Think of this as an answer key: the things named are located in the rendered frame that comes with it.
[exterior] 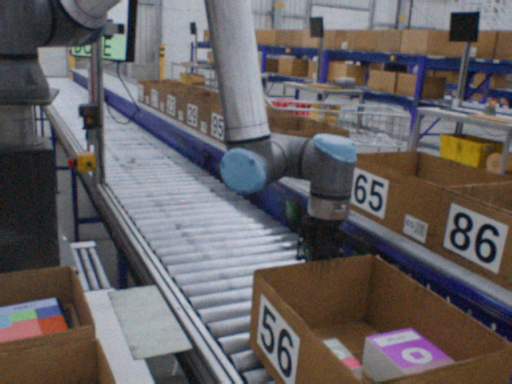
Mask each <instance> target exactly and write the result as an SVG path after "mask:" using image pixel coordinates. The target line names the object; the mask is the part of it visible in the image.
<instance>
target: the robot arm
mask: <svg viewBox="0 0 512 384"><path fill-rule="evenodd" d="M121 1H122V0H0V98H2V99H18V98H33V97H42V96H47V95H49V83H48V81H47V79H46V77H45V74H44V71H43V70H42V68H41V66H40V61H39V51H38V48H79V47H87V46H91V45H92V44H94V43H96V42H97V41H98V40H99V39H100V38H101V37H102V36H103V33H104V31H105V28H106V21H107V20H108V11H109V10H111V9H112V8H114V7H115V5H118V4H119V3H120V2H121ZM204 5H205V15H206V20H207V25H208V30H209V36H210V46H211V51H212V56H213V61H214V66H215V77H216V82H217V87H218V92H219V97H220V102H221V113H222V119H223V124H224V129H225V134H226V136H225V141H226V154H225V155H224V157H223V159H222V160H221V163H220V173H221V176H222V178H223V180H224V182H225V183H226V185H227V186H228V187H229V188H231V189H232V190H233V191H235V192H237V193H238V194H251V193H255V192H258V191H261V189H263V188H265V187H267V186H268V185H270V184H272V182H277V181H278V180H280V179H282V178H284V177H290V178H295V179H299V180H304V181H307V182H310V190H309V200H308V210H307V211H308V213H309V214H310V215H312V216H307V217H304V220H303V229H302V239H299V240H297V250H296V260H295V261H302V260H305V261H304V263H307V262H313V261H320V260H327V259H335V258H341V257H345V251H344V248H343V246H342V243H344V244H346V245H347V246H349V247H350V248H351V249H352V251H355V252H357V253H359V254H360V252H361V253H362V254H363V255H365V254H366V253H367V251H368V249H369V247H370V245H368V244H367V241H366V240H363V238H362V237H359V236H357V235H356V236H355V235H353V234H350V233H348V232H347V231H346V230H344V229H342V228H340V227H338V226H341V225H343V224H344V222H345V219H346V217H349V214H350V206H351V200H352V185H353V177H354V171H355V163H356V162H357V158H356V154H357V146H356V144H355V143H354V142H352V141H351V140H350V139H348V138H346V137H339V136H332V135H328V134H318V135H316V136H314V137H313V139H309V138H303V137H297V136H285V135H280V134H278V133H274V132H270V130H269V129H268V124H267V118H266V106H265V100H264V94H263V88H262V82H261V70H260V64H259V58H258V53H257V47H256V41H255V29H254V23H253V17H252V12H251V6H250V0H204ZM302 245H303V246H305V247H304V248H303V252H304V254H301V256H298V254H299V246H302Z"/></svg>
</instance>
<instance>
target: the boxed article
mask: <svg viewBox="0 0 512 384"><path fill-rule="evenodd" d="M322 341H323V342H324V343H325V344H326V345H327V346H328V347H329V348H330V349H331V350H332V351H333V352H334V353H335V354H336V355H337V356H338V357H339V358H340V359H341V360H342V361H343V362H344V363H345V364H346V365H347V366H348V367H349V369H350V370H351V371H353V373H354V374H355V375H356V376H358V378H359V379H360V380H361V378H362V372H363V366H362V365H361V364H360V363H359V361H358V360H356V359H355V358H354V356H353V355H351V354H350V353H349V350H347V349H346V348H345V347H344V346H343V345H342V344H341V343H340V342H339V341H338V340H337V339H336V338H335V339H330V340H322Z"/></svg>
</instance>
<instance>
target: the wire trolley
mask: <svg viewBox="0 0 512 384"><path fill-rule="evenodd" d="M263 94H264V100H265V102H266V103H267V105H268V106H269V107H273V108H277V109H279V110H287V112H288V110H292V111H293V113H294V111H301V115H300V113H299V115H300V116H304V115H302V111H307V112H309V115H310V112H316V116H309V115H308V116H305V117H308V119H309V117H316V119H317V120H318V117H319V116H318V113H317V112H323V114H324V115H325V113H330V117H324V116H323V117H320V118H323V123H324V118H329V125H330V118H334V117H331V113H336V118H335V119H336V120H337V121H338V119H342V122H343V119H344V125H345V119H348V125H349V117H350V114H351V119H350V120H354V126H355V120H358V122H357V129H356V128H354V127H353V128H351V127H350V128H348V125H347V128H344V125H343V128H344V129H347V130H348V129H350V136H351V137H352V136H357V134H361V135H362V134H363V135H362V136H357V137H359V138H357V137H356V138H355V137H353V138H350V136H349V139H350V140H351V139H356V142H354V143H355V144H356V146H369V147H378V152H380V150H381V147H384V148H398V149H397V151H400V149H405V146H403V145H402V144H403V138H404V133H406V132H405V131H404V130H402V128H403V122H404V127H405V121H406V117H409V115H406V114H404V113H402V112H400V111H396V110H394V109H392V108H390V107H388V106H379V105H365V104H350V103H321V102H306V101H291V100H277V99H270V98H269V97H268V96H266V94H265V93H264V92H263ZM272 102H275V106H276V102H281V108H278V107H274V106H273V105H272ZM282 102H288V103H289V102H294V108H288V105H287V108H282ZM295 102H300V103H306V105H307V103H312V108H313V103H315V104H318V109H304V108H295ZM319 104H325V106H326V104H329V105H331V109H332V105H337V111H334V110H325V107H324V110H319ZM338 105H344V106H359V107H361V112H350V109H349V111H344V107H343V111H338ZM362 107H368V109H369V107H374V110H375V108H380V112H381V108H387V109H389V114H380V113H379V114H378V113H374V111H373V113H368V109H367V113H363V112H362ZM390 110H392V111H393V114H394V111H395V115H393V114H392V112H391V114H390ZM396 112H397V115H396ZM338 114H349V117H348V118H345V116H344V118H343V115H342V118H338ZM398 114H399V115H398ZM400 114H401V115H400ZM352 115H355V119H352ZM356 115H358V119H356ZM359 115H366V118H367V115H372V120H367V121H372V124H373V121H378V130H373V128H372V127H371V129H367V123H366V118H365V125H364V129H358V123H359V120H364V119H359ZM374 115H379V120H373V117H374ZM381 115H382V116H387V119H386V125H385V130H379V123H380V116H381ZM389 116H391V118H392V116H393V120H392V124H391V118H390V123H389ZM395 116H397V118H396V125H397V119H398V117H400V123H399V122H398V127H397V131H396V125H395V126H394V122H395ZM402 117H403V122H402V128H400V125H401V119H402ZM404 117H405V121H404ZM316 119H315V120H316ZM337 121H335V126H337ZM393 121H394V122H393ZM387 122H388V123H389V124H391V125H392V127H391V131H390V125H389V131H388V129H387V130H386V128H387ZM365 126H366V129H365ZM393 127H395V131H394V128H393ZM398 128H399V131H398ZM351 129H353V131H351ZM354 129H355V130H356V131H354ZM357 130H359V132H358V131H357ZM360 130H364V132H360ZM366 130H370V131H371V132H366ZM400 130H401V131H400ZM372 131H385V132H384V133H378V132H377V133H374V132H372ZM402 131H404V132H402ZM386 132H387V135H385V134H386ZM388 132H390V138H389V136H388ZM391 132H392V133H391ZM395 132H397V133H398V132H400V133H401V134H402V133H403V138H402V144H400V140H401V134H400V140H399V135H398V141H397V142H396V140H397V133H396V139H395V140H394V139H393V134H394V137H395ZM351 133H353V134H355V135H351ZM364 134H369V135H370V136H369V135H367V136H364ZM371 135H373V136H374V135H378V136H379V138H378V136H377V139H371V138H373V137H372V136H371ZM383 136H384V137H383ZM361 137H363V139H362V138H361ZM364 137H365V138H367V137H370V139H364ZM374 137H376V136H374ZM382 138H383V140H382ZM385 138H389V139H390V140H387V139H385ZM357 139H362V142H359V141H357ZM378 139H379V140H378ZM384 139H385V140H384ZM364 140H368V141H369V144H368V143H367V144H363V141H364ZM371 140H375V141H376V140H377V141H376V142H377V143H378V141H379V143H378V144H377V143H376V144H374V143H373V142H371ZM384 141H388V142H389V141H390V142H389V143H382V142H384ZM391 141H393V142H394V143H395V144H394V143H391ZM364 142H365V141H364ZM370 142H371V143H373V144H370ZM365 143H366V142H365ZM382 144H383V145H382ZM384 144H387V145H384ZM389 144H390V145H389ZM391 144H393V145H391ZM396 145H397V146H396Z"/></svg>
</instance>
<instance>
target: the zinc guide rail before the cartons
mask: <svg viewBox="0 0 512 384"><path fill-rule="evenodd" d="M71 70H73V71H74V72H75V73H77V74H81V75H82V76H83V77H85V78H86V79H88V76H87V75H86V74H82V73H81V72H79V71H77V70H76V69H71ZM103 88H105V89H108V90H110V91H111V92H112V93H114V94H117V95H119V96H121V98H123V99H127V100H128V101H130V102H131V103H132V104H134V103H133V101H132V98H130V97H128V96H127V95H125V94H123V93H120V92H118V91H116V89H114V88H111V87H109V86H107V85H106V84H104V83H103ZM134 101H135V103H136V104H137V106H139V107H140V108H142V109H145V110H147V111H148V112H149V113H151V114H154V115H156V116H158V117H159V118H160V119H162V120H165V121H167V122H168V123H170V124H171V125H175V126H176V127H177V128H179V129H181V130H182V131H183V130H184V131H186V132H187V133H188V134H190V135H192V136H195V137H197V138H198V139H199V140H201V141H203V142H206V143H207V144H209V145H210V146H212V147H215V148H216V149H218V150H220V151H221V152H223V153H226V146H225V145H223V144H221V143H220V142H218V141H215V140H213V139H211V138H209V137H208V136H204V135H203V134H201V133H199V132H198V131H197V130H193V129H192V128H190V127H188V126H187V125H183V124H181V123H180V122H178V121H176V120H175V119H171V118H170V117H168V116H166V115H164V114H161V113H159V112H158V111H157V110H155V109H152V108H150V107H148V106H147V105H145V104H142V103H140V102H138V101H137V100H135V99H134ZM277 182H279V183H281V184H283V185H284V186H285V187H287V188H290V189H292V190H293V191H295V192H296V193H298V194H301V195H302V196H304V197H306V198H307V199H309V190H310V188H307V187H305V186H303V185H301V184H300V183H298V182H295V181H293V180H291V179H290V178H288V177H284V178H282V179H280V180H278V181H277ZM346 220H348V221H350V222H351V223H354V224H356V225H357V226H359V227H360V228H363V229H365V230H367V231H368V232H369V233H371V234H374V235H376V236H378V237H379V238H380V239H384V240H385V241H387V242H388V243H389V244H391V245H394V246H396V247H397V248H399V249H400V250H404V251H405V252H406V253H408V254H410V255H411V256H415V258H417V259H419V260H420V261H424V262H425V263H426V264H428V265H430V266H433V267H435V269H437V270H439V271H442V272H444V273H445V274H446V275H448V276H451V277H453V278H454V279H455V280H457V281H460V282H462V283H463V284H464V285H466V286H469V287H471V288H472V289H474V290H475V291H479V292H480V293H481V294H483V295H484V296H488V297H489V298H490V299H492V300H493V301H497V302H498V303H500V304H501V305H502V306H506V307H507V308H509V309H510V310H512V292H510V291H508V290H505V289H503V288H502V287H500V286H498V285H495V284H493V283H492V282H490V281H489V280H486V279H484V278H483V277H481V276H479V275H476V274H474V273H473V272H471V271H470V270H466V269H465V268H463V267H461V266H460V265H456V264H455V263H453V262H451V261H450V260H447V259H445V258H444V257H442V256H440V255H437V254H435V253H434V252H432V251H430V250H427V249H425V248H424V247H422V246H420V245H419V244H415V243H414V242H412V241H410V240H409V239H406V238H405V237H403V236H401V235H400V234H398V233H395V232H393V231H391V230H389V229H388V228H384V227H383V226H381V225H379V224H378V223H376V222H373V221H371V220H369V219H368V218H366V217H363V216H362V215H360V214H358V213H357V212H355V211H352V210H350V214H349V217H346Z"/></svg>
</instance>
